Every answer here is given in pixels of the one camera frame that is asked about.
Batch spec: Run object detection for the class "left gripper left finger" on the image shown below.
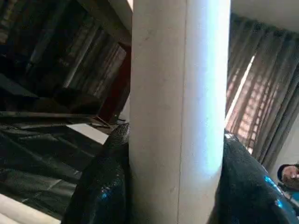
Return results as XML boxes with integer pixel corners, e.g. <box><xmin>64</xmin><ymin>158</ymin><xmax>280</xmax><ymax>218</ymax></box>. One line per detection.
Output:
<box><xmin>61</xmin><ymin>122</ymin><xmax>132</xmax><ymax>224</ymax></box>

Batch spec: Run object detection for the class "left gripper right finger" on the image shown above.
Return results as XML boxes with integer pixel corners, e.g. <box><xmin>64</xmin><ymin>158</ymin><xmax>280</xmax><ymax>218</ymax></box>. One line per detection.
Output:
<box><xmin>216</xmin><ymin>130</ymin><xmax>299</xmax><ymax>224</ymax></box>

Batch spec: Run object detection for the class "white plastic table leg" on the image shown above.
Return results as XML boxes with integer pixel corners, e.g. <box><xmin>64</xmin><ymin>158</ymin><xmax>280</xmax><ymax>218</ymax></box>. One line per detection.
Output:
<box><xmin>128</xmin><ymin>0</ymin><xmax>232</xmax><ymax>224</ymax></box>

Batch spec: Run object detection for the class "person with dark hair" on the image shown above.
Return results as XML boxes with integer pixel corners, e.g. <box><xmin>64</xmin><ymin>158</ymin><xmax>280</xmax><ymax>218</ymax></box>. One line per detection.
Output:
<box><xmin>277</xmin><ymin>163</ymin><xmax>299</xmax><ymax>191</ymax></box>

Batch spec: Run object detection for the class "black work mat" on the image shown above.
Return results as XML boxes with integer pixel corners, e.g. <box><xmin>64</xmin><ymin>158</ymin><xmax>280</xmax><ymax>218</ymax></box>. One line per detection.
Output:
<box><xmin>0</xmin><ymin>112</ymin><xmax>129</xmax><ymax>220</ymax></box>

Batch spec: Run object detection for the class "grey curtain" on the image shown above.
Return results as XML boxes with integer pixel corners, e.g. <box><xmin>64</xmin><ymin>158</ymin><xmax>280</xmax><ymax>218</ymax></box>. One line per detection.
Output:
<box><xmin>225</xmin><ymin>13</ymin><xmax>299</xmax><ymax>173</ymax></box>

